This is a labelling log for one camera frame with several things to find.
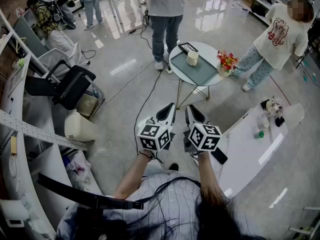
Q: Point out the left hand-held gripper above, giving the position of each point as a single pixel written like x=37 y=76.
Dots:
x=155 y=136

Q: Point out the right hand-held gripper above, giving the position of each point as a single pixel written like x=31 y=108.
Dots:
x=203 y=137

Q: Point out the dark grey rectangular tray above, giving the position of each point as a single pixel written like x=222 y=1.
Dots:
x=200 y=71

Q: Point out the cream cup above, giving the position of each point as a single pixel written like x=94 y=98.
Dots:
x=192 y=58

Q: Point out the person's right forearm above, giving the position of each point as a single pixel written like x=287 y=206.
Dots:
x=207 y=174

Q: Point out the person's left forearm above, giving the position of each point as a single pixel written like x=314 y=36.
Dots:
x=135 y=174

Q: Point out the small green cup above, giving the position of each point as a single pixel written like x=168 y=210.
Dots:
x=259 y=135

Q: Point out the grey cylindrical container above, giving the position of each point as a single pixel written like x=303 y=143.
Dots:
x=265 y=124

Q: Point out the white power strip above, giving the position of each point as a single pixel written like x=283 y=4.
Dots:
x=170 y=71

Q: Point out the black phone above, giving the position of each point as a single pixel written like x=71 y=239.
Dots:
x=264 y=104
x=219 y=156

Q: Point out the person's black shoe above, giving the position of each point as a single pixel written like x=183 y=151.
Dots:
x=173 y=167

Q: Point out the white curved desk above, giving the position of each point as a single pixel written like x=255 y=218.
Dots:
x=245 y=154

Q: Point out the colourful flower bouquet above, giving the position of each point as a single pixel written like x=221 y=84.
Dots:
x=227 y=61

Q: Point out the round white side table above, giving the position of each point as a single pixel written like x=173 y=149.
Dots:
x=212 y=51

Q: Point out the dried flower pot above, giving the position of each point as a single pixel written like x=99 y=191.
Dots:
x=275 y=106

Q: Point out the woven basket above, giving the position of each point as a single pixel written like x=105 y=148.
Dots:
x=86 y=105

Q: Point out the person's striped shirt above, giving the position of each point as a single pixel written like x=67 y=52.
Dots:
x=175 y=196

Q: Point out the small black ornament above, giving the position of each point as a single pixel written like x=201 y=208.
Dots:
x=279 y=121

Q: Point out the cream waste bin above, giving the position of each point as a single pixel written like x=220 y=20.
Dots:
x=78 y=127

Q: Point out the black office chair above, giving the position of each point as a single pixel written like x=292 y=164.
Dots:
x=72 y=84

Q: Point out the crumpled plastic bag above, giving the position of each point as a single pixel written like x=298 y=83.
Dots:
x=78 y=166

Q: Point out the white office chair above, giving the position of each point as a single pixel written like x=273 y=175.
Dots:
x=57 y=56

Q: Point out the white shelving workbench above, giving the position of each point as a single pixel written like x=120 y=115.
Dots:
x=20 y=159

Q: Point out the black picture frame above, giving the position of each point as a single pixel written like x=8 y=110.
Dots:
x=187 y=47

